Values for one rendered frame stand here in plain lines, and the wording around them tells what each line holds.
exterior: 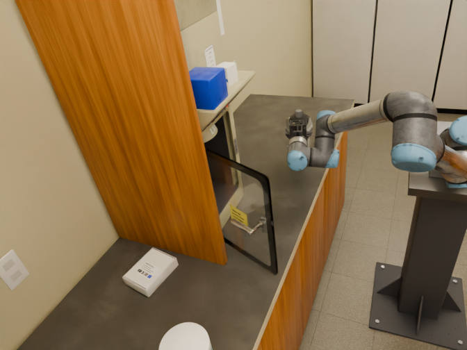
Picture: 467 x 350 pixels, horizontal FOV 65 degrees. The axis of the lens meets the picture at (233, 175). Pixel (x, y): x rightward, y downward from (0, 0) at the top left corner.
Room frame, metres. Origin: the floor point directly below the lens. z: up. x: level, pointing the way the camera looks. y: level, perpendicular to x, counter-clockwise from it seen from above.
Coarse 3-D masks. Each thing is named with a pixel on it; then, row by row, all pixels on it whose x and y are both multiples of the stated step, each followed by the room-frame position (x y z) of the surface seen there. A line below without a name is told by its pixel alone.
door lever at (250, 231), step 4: (232, 220) 0.83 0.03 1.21; (236, 220) 0.82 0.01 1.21; (236, 224) 0.81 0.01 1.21; (240, 224) 0.80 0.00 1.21; (244, 224) 0.80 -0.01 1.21; (260, 224) 0.79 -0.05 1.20; (240, 228) 0.79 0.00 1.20; (244, 228) 0.78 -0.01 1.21; (248, 228) 0.78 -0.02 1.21; (252, 228) 0.78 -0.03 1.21; (256, 228) 0.78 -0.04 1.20; (248, 232) 0.77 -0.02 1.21; (252, 232) 0.76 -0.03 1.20
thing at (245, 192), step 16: (208, 160) 0.95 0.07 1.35; (224, 160) 0.89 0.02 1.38; (224, 176) 0.90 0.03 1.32; (240, 176) 0.84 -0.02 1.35; (256, 176) 0.79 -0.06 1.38; (224, 192) 0.91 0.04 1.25; (240, 192) 0.85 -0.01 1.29; (256, 192) 0.80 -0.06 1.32; (224, 208) 0.93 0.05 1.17; (240, 208) 0.86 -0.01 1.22; (256, 208) 0.80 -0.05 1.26; (224, 224) 0.94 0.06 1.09; (256, 224) 0.81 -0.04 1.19; (272, 224) 0.77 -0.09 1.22; (224, 240) 0.96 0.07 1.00; (240, 240) 0.88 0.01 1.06; (256, 240) 0.82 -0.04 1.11; (272, 240) 0.76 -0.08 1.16; (256, 256) 0.83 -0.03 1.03; (272, 256) 0.77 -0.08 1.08; (272, 272) 0.78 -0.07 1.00
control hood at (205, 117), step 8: (240, 72) 1.23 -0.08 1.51; (248, 72) 1.22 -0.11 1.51; (240, 80) 1.16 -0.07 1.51; (248, 80) 1.16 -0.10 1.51; (232, 88) 1.10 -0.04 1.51; (240, 88) 1.11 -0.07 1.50; (232, 96) 1.05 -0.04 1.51; (224, 104) 1.00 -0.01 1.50; (200, 112) 0.97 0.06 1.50; (208, 112) 0.96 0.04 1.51; (216, 112) 0.95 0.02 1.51; (200, 120) 0.98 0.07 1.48; (208, 120) 0.96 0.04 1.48
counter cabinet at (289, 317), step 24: (336, 168) 1.75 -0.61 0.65; (336, 192) 1.78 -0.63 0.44; (312, 216) 1.26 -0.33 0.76; (336, 216) 1.80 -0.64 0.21; (312, 240) 1.25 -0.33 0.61; (312, 264) 1.25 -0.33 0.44; (288, 288) 0.93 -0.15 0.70; (312, 288) 1.24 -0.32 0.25; (288, 312) 0.91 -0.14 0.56; (264, 336) 0.70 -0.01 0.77; (288, 336) 0.89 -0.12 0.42
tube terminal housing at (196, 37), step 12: (216, 12) 1.27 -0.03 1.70; (192, 24) 1.14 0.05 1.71; (204, 24) 1.20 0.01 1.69; (216, 24) 1.26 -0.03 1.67; (192, 36) 1.13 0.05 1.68; (204, 36) 1.19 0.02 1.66; (216, 36) 1.25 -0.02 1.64; (192, 48) 1.12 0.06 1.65; (204, 48) 1.18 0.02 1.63; (216, 48) 1.24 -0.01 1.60; (192, 60) 1.11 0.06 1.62; (204, 60) 1.16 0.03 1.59; (216, 60) 1.23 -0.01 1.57; (228, 108) 1.26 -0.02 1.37; (216, 120) 1.17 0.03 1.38; (228, 120) 1.29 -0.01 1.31; (204, 132) 1.09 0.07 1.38; (228, 132) 1.29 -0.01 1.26; (228, 144) 1.27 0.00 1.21
